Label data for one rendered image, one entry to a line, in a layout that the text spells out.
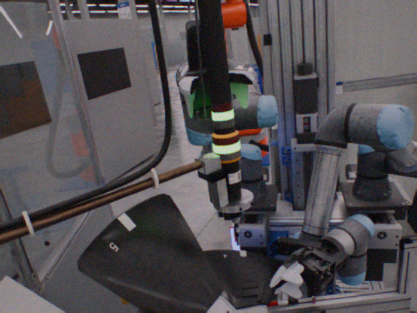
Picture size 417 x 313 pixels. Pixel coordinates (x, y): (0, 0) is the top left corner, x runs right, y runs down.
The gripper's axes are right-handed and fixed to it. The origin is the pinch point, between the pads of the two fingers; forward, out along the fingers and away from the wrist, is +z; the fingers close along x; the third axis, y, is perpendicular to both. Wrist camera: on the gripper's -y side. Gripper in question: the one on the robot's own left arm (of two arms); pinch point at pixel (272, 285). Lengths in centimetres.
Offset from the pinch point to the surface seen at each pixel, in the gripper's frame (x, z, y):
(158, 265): -18.4, 24.6, -4.3
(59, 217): -37, 38, 0
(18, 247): 8, 43, -71
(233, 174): -33.9, 11.8, 2.1
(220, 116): -43.5, 12.4, 0.5
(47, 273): 26, 37, -76
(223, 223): 138, -123, -175
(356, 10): -48, -173, -87
